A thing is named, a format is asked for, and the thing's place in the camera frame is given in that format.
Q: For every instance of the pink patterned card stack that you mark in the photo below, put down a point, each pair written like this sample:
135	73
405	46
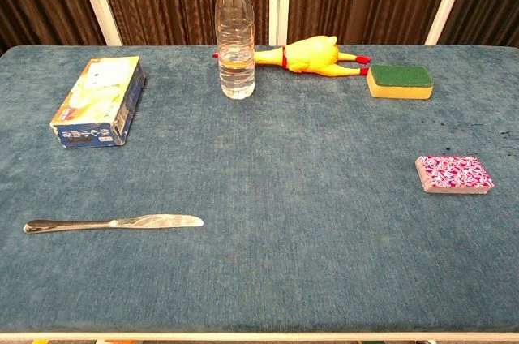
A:
454	171

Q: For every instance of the blue table cloth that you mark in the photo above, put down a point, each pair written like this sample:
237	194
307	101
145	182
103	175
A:
259	238

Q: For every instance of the clear plastic water bottle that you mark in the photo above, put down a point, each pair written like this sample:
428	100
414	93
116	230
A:
236	56

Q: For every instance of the yellow rubber chicken toy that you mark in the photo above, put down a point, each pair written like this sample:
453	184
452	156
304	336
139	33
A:
312	56

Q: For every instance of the silver table knife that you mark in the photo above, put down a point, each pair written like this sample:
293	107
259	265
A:
154	221

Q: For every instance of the green and yellow sponge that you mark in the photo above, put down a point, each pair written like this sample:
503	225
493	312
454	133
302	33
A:
399	84

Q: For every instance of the blue and yellow tissue box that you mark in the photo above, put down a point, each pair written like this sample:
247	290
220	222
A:
97	100

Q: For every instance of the white table frame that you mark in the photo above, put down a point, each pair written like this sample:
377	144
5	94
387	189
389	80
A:
259	336

